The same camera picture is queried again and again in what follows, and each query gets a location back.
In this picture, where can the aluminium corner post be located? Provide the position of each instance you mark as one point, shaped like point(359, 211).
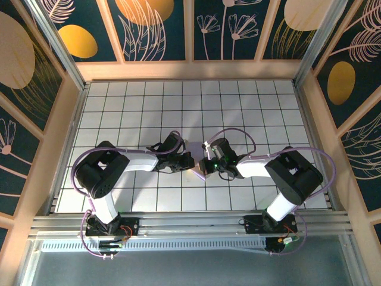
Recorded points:
point(317, 41)
point(61, 50)

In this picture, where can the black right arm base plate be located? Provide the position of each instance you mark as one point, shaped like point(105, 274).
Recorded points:
point(251, 225)

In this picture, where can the white grid table mat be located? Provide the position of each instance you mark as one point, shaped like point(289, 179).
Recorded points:
point(178, 98)

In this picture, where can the black control board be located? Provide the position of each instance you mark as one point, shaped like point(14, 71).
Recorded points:
point(111, 245)

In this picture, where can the aluminium side rail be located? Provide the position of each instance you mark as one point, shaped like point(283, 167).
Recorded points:
point(72, 134)
point(306, 119)

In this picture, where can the long aluminium base rail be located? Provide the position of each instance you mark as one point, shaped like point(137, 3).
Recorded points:
point(193, 226)

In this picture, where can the purple paper sheet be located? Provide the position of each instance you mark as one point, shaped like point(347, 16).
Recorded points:
point(196, 150)

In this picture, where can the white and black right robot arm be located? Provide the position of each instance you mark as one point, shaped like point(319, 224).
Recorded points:
point(294, 175)

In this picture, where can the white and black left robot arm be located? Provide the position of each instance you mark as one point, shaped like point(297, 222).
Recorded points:
point(101, 172)

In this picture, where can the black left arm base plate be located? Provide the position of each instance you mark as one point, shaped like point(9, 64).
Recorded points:
point(132, 223)

